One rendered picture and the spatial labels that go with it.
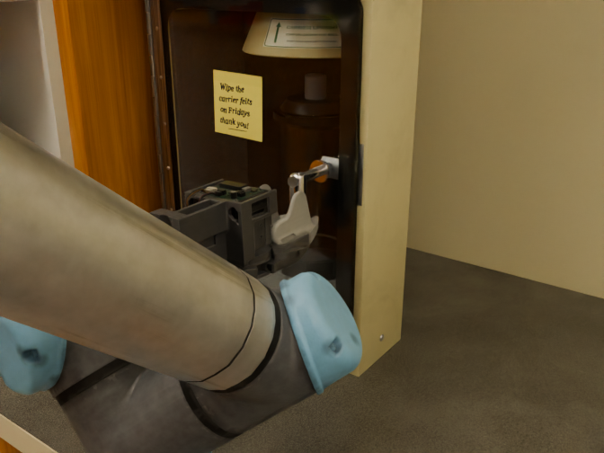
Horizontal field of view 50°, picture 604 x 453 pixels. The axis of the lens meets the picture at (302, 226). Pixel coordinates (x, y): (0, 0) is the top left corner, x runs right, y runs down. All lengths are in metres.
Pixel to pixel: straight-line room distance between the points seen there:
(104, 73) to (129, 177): 0.15
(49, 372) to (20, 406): 0.36
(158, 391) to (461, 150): 0.79
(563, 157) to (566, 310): 0.23
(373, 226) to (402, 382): 0.20
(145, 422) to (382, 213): 0.41
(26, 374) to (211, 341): 0.17
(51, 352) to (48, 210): 0.21
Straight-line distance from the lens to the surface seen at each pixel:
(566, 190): 1.09
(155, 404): 0.46
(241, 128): 0.79
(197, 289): 0.34
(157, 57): 0.87
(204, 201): 0.59
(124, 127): 0.93
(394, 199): 0.78
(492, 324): 0.97
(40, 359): 0.47
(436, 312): 0.98
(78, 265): 0.29
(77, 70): 0.88
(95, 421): 0.49
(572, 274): 1.13
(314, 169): 0.72
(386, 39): 0.71
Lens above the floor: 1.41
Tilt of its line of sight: 22 degrees down
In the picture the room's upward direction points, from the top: straight up
